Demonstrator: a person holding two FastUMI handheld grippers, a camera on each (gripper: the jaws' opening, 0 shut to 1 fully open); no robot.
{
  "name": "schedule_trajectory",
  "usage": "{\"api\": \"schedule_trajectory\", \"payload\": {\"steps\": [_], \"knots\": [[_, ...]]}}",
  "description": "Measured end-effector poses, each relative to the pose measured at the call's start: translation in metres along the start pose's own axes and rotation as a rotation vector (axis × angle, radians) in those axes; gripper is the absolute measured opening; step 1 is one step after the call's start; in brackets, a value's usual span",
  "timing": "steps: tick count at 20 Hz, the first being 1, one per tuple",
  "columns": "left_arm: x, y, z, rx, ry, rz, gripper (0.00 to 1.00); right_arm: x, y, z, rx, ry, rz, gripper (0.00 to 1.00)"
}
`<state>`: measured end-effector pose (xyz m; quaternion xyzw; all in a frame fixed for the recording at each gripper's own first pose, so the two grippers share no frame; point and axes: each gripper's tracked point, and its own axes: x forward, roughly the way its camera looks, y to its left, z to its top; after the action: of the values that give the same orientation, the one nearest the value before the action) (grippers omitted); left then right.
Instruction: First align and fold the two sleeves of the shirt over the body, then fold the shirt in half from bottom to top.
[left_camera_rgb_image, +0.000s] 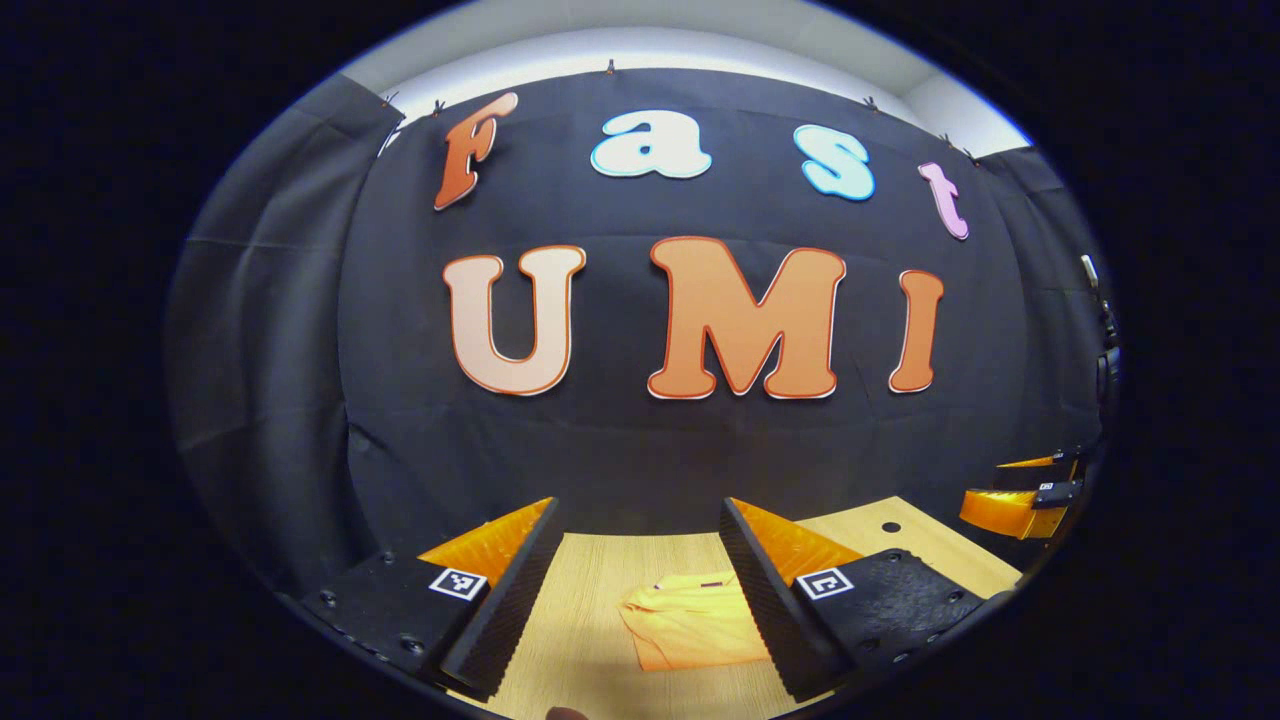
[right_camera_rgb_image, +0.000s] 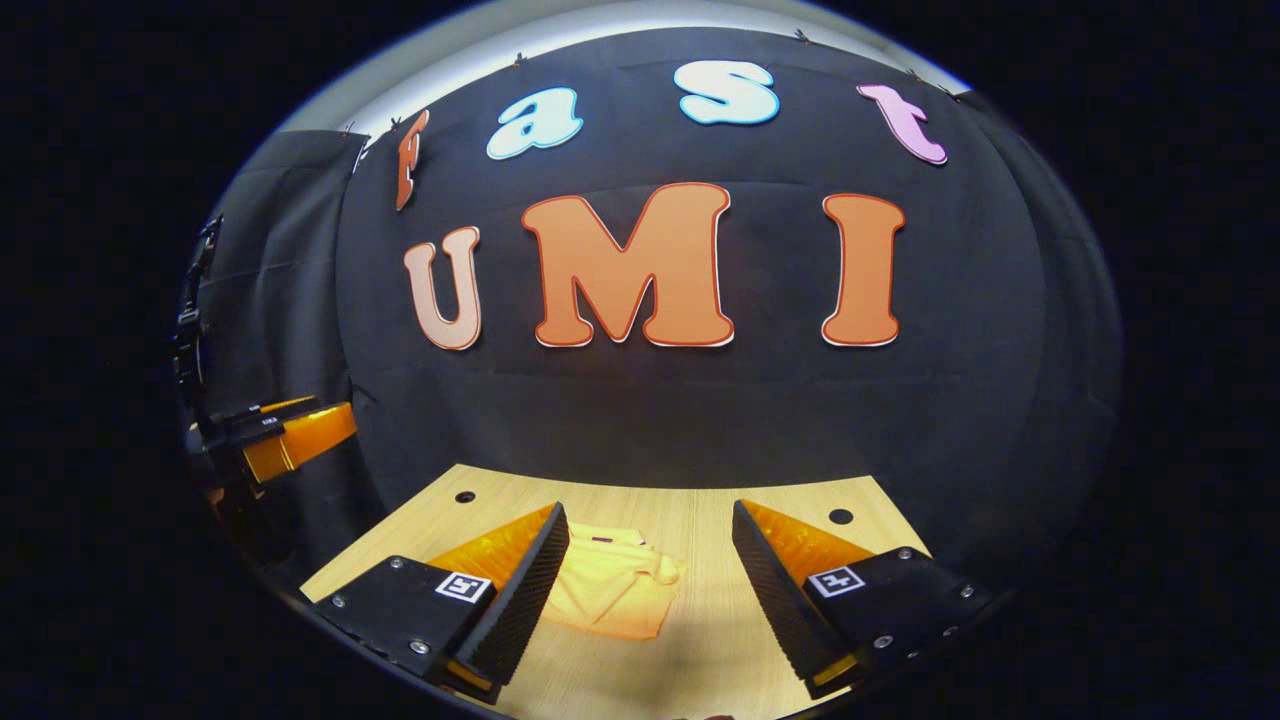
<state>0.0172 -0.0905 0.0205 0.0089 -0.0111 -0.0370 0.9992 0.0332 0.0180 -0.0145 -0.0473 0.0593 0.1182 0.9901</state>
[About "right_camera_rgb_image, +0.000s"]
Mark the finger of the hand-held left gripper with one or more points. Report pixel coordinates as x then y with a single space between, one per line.
265 412
300 440

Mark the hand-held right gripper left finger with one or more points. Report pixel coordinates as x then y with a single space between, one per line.
525 595

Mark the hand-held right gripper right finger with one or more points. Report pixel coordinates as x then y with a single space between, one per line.
775 595

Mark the orange T-shirt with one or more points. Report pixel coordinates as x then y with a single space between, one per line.
610 590

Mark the black backdrop cloth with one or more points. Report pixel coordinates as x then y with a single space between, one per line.
650 410

